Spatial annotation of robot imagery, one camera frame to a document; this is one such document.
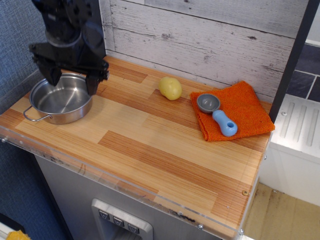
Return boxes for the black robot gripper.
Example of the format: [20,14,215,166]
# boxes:
[28,35,109,96]

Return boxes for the silver metal pot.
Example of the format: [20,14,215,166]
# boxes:
[23,73,93,125]

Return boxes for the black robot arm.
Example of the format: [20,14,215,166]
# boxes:
[29,0,109,96]

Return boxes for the yellow object at corner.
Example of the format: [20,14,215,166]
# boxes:
[6,230,31,240]

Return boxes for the orange woven cloth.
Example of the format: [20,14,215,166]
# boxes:
[190,81,275,142]

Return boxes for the clear acrylic edge guard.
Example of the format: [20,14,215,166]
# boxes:
[0,121,248,240]

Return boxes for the yellow toy potato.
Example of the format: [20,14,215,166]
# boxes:
[158,77,182,101]

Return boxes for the grey and blue scoop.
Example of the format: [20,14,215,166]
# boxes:
[196,93,238,137]

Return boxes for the silver dispenser panel with buttons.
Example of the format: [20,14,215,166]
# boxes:
[91,198,154,240]

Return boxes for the white ribbed cabinet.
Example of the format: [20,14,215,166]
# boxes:
[259,94,320,206]

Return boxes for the dark grey left post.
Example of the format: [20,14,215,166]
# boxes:
[79,0,108,63]

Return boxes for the dark grey post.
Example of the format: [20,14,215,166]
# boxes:
[269,0,320,123]
[79,0,108,63]

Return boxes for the dark grey right post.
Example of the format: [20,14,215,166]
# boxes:
[269,0,320,123]

